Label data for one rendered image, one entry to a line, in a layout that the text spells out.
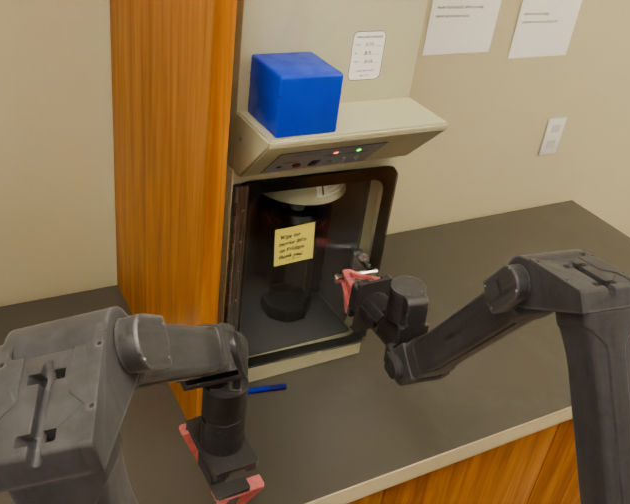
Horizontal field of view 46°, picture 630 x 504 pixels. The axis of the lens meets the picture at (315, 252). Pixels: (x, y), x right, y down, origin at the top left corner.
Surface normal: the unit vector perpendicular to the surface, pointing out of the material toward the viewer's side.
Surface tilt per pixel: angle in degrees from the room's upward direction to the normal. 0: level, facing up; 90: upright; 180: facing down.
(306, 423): 0
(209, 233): 90
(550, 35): 90
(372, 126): 0
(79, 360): 23
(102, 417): 70
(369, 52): 90
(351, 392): 0
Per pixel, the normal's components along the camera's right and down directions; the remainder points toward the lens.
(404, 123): 0.12, -0.84
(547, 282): -0.95, 0.10
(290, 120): 0.48, 0.52
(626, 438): 0.31, -0.02
